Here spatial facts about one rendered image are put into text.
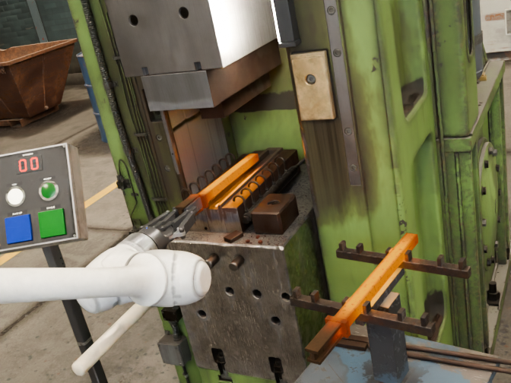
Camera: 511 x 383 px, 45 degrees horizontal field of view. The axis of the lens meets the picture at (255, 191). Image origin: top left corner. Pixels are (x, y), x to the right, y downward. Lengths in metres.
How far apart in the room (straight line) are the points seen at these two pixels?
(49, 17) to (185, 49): 8.76
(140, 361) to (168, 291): 1.73
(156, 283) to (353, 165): 0.66
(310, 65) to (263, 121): 0.57
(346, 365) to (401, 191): 0.45
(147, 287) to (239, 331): 0.65
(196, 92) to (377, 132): 0.46
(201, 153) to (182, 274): 0.84
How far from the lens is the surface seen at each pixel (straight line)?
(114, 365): 2.96
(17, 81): 7.87
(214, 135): 2.05
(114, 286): 1.15
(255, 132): 2.10
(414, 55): 1.89
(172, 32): 1.56
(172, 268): 1.21
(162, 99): 1.63
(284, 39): 1.54
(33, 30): 10.59
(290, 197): 1.67
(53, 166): 1.87
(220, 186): 1.69
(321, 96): 1.56
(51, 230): 1.84
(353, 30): 1.52
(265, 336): 1.76
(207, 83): 1.54
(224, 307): 1.77
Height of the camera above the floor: 1.65
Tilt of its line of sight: 22 degrees down
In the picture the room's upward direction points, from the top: 12 degrees counter-clockwise
